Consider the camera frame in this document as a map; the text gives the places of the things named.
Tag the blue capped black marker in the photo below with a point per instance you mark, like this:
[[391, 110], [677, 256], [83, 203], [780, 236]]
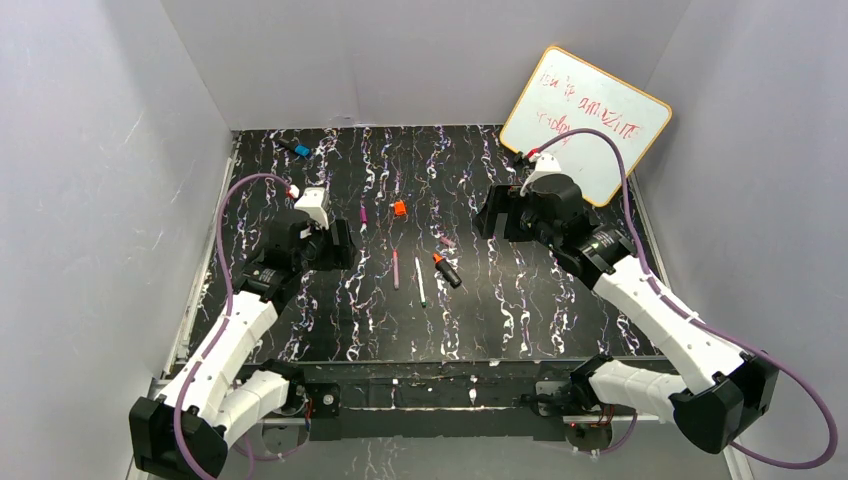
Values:
[[296, 148]]

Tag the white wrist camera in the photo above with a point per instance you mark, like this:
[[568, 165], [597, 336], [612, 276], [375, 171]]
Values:
[[314, 201], [539, 166]]

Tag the white pen green tip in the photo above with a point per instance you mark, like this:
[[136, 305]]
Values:
[[420, 282]]

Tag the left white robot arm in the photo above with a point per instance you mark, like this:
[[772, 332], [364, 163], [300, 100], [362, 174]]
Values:
[[187, 430]]

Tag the white whiteboard orange frame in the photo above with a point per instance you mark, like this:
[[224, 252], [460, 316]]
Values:
[[566, 93]]

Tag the pink pen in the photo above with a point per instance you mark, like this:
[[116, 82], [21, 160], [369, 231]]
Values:
[[395, 270]]

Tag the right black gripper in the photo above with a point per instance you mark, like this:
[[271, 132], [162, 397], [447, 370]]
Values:
[[496, 214]]

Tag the orange marker cap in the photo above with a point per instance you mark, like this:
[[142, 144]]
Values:
[[399, 208]]

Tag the black marker orange tip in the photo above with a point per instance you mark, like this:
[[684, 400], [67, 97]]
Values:
[[447, 271]]

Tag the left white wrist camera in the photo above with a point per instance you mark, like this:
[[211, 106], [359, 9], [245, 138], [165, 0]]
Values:
[[314, 201]]

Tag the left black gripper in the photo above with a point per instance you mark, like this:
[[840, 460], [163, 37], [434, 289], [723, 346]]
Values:
[[339, 245]]

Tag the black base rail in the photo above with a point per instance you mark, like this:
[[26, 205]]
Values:
[[436, 399]]

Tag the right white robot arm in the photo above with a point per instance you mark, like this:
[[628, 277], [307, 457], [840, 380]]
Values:
[[716, 391]]

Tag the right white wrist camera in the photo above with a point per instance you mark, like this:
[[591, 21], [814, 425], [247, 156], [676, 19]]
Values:
[[539, 166]]

